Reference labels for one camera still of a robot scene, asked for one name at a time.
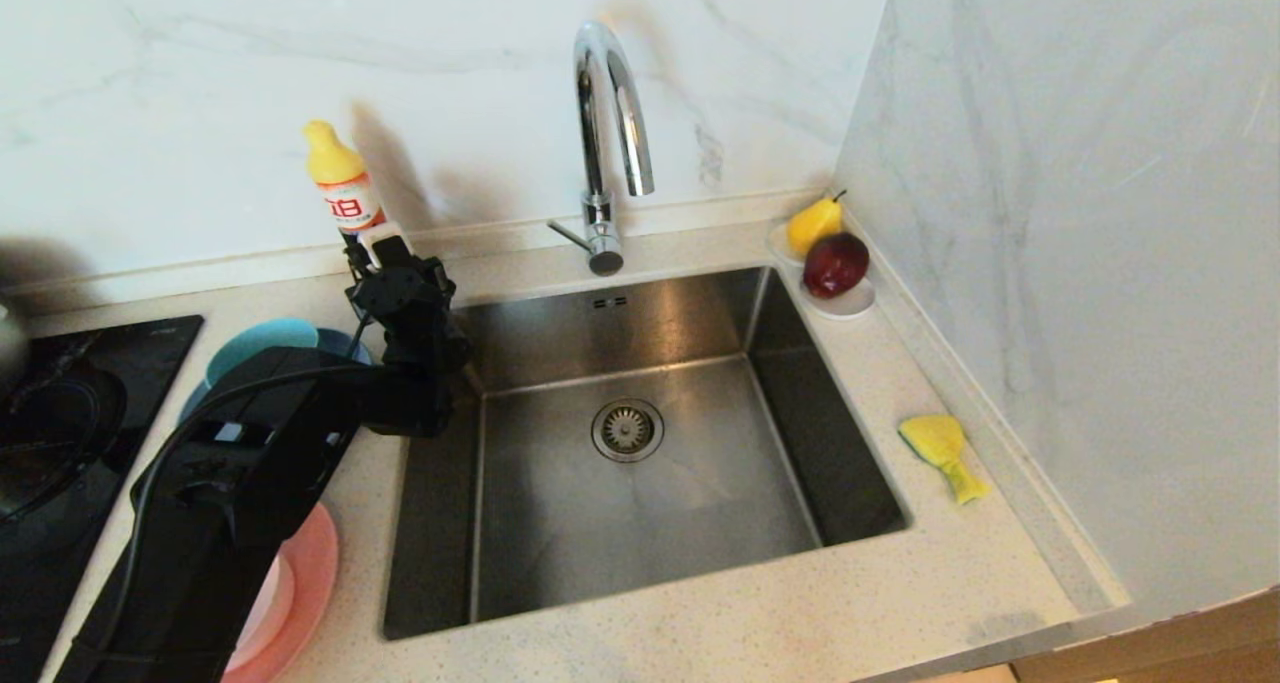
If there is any orange dish soap bottle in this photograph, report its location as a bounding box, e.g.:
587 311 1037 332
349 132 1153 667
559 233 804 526
304 120 411 264

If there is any stainless steel sink basin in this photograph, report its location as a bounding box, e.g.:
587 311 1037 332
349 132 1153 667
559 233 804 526
382 266 911 641

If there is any yellow green sponge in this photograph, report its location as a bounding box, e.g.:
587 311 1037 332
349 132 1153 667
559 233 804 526
897 414 993 506

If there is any blue plate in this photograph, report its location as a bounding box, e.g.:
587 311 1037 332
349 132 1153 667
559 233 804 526
180 328 373 424

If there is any teal bowl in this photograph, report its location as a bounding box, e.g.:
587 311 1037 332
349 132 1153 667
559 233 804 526
206 318 321 389

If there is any chrome gooseneck faucet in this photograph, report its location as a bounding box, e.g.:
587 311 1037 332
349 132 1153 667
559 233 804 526
546 21 657 278

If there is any round metal drain strainer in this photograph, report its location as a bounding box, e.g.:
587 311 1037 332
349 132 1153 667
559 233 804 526
591 398 666 463

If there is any pink plate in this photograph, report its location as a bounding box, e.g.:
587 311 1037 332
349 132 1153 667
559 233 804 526
222 503 339 683

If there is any pale pink bowl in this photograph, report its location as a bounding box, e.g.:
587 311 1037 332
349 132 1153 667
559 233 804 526
228 553 297 676

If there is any black glass cooktop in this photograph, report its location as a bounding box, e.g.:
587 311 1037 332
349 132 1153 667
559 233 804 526
0 315 204 683

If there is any yellow pear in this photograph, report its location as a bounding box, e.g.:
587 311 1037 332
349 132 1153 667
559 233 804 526
786 191 847 260

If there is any dark red apple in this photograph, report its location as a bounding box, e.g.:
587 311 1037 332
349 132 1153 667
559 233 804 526
801 232 870 300

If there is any small white dish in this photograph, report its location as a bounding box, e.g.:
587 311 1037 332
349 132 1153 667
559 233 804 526
768 221 876 322

